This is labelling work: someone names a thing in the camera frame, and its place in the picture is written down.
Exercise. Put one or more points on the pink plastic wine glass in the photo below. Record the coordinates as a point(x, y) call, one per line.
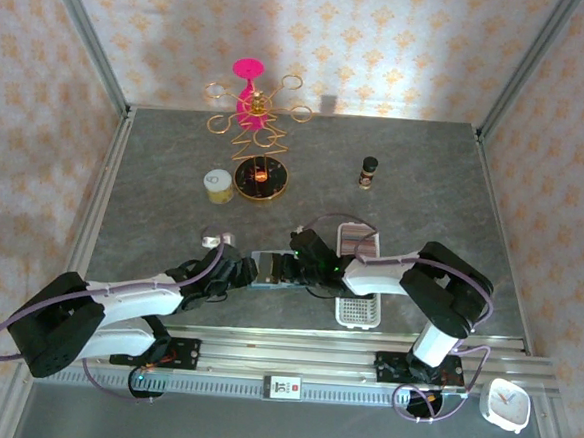
point(248, 68)

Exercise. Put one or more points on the aluminium frame post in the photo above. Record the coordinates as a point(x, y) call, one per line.
point(528, 70)
point(89, 39)

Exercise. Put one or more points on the teal leather card holder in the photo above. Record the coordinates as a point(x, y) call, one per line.
point(267, 270)

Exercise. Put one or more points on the white square alarm clock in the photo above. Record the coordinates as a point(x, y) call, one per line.
point(504, 405)

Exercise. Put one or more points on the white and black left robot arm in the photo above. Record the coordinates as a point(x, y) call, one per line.
point(136, 301)

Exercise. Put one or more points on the white label tag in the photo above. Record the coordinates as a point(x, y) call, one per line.
point(282, 388)

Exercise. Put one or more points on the white plastic slotted basket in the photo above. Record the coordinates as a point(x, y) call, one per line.
point(358, 314)

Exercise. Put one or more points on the yellow tin can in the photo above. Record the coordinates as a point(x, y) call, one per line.
point(218, 186)

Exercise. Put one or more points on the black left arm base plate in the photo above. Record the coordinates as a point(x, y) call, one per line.
point(187, 354)

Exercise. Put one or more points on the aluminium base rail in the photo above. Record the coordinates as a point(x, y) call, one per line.
point(287, 354)

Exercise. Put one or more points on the spice bottle with black cap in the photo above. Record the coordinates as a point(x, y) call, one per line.
point(368, 173)

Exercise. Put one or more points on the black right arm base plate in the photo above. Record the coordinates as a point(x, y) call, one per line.
point(387, 368)

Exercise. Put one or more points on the stack of assorted cards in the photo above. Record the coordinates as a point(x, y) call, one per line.
point(360, 241)

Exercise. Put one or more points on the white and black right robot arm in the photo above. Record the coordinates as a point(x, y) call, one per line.
point(373, 280)

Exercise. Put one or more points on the aluminium table edge rail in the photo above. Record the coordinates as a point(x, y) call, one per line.
point(498, 208)
point(106, 191)

